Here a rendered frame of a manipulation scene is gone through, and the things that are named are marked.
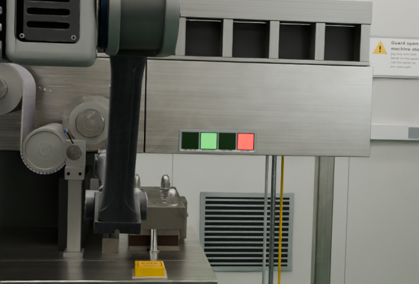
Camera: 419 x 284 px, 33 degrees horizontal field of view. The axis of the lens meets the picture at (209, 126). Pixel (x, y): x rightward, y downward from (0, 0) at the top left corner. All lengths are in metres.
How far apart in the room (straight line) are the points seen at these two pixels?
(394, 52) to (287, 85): 2.65
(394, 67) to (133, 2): 4.17
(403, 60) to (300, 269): 1.55
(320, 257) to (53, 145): 1.09
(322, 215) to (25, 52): 1.89
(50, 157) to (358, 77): 1.04
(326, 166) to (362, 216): 2.41
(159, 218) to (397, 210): 3.24
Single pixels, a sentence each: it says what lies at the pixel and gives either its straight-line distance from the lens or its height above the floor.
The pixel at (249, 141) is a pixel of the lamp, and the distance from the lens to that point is 2.30.
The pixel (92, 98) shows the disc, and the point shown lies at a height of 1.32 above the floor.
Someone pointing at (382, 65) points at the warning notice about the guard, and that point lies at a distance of 4.89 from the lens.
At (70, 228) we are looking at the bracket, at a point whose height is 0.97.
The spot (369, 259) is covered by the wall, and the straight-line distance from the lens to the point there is 5.01.
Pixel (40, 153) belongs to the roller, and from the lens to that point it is 1.96.
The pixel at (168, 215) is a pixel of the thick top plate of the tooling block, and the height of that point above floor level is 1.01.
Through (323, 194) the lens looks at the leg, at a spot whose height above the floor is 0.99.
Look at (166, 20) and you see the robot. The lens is 0.81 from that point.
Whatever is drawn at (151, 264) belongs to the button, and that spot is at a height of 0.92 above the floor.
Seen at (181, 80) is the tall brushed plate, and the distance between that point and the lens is 2.27.
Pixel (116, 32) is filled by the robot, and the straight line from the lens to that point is 0.81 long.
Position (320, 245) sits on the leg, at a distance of 2.58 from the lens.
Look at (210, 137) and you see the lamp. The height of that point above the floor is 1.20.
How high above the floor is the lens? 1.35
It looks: 3 degrees down
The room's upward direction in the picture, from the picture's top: 2 degrees clockwise
